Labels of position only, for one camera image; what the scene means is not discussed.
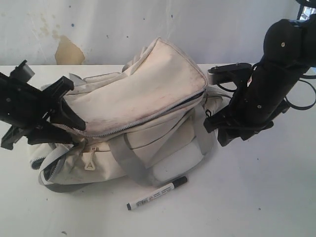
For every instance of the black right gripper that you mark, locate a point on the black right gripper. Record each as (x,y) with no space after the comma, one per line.
(254,104)

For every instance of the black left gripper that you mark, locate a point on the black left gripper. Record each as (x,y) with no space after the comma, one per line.
(27,109)

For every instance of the white canvas duffel bag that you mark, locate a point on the white canvas duffel bag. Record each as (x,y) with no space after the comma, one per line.
(144,122)

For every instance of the white marker with black cap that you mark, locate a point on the white marker with black cap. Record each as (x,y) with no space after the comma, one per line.
(157,193)

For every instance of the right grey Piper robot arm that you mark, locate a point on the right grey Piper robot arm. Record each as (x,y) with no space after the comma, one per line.
(291,44)

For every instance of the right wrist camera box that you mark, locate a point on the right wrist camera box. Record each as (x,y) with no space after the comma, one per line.
(237,73)

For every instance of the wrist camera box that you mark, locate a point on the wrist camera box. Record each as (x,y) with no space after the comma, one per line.
(22,72)
(237,73)

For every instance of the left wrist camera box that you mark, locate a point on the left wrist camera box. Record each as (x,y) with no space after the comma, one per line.
(22,72)

